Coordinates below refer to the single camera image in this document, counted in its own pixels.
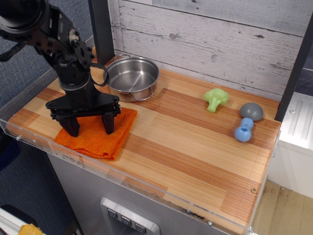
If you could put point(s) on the yellow tape piece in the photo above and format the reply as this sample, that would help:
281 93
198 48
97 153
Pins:
29 229

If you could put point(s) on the stainless steel pot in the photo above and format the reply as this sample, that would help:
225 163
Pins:
132 78

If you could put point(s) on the grey half dome toy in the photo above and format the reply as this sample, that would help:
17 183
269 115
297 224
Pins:
252 110

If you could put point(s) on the silver cabinet with button panel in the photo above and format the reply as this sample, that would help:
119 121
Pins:
85 190

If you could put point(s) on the orange cloth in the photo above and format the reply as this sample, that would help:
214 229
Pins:
93 141

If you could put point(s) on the white metal box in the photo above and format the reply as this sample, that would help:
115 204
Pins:
292 163

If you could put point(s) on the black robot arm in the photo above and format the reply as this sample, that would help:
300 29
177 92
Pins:
43 26

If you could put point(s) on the dark left vertical post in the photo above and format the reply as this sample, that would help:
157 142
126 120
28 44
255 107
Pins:
102 31

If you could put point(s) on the blue dumbbell shaped toy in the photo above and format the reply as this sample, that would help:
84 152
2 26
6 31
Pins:
243 132

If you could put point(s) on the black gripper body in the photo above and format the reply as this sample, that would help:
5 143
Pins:
83 100

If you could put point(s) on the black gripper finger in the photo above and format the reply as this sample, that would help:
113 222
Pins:
108 121
70 125

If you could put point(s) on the green toy broccoli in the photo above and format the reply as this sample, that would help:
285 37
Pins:
215 97

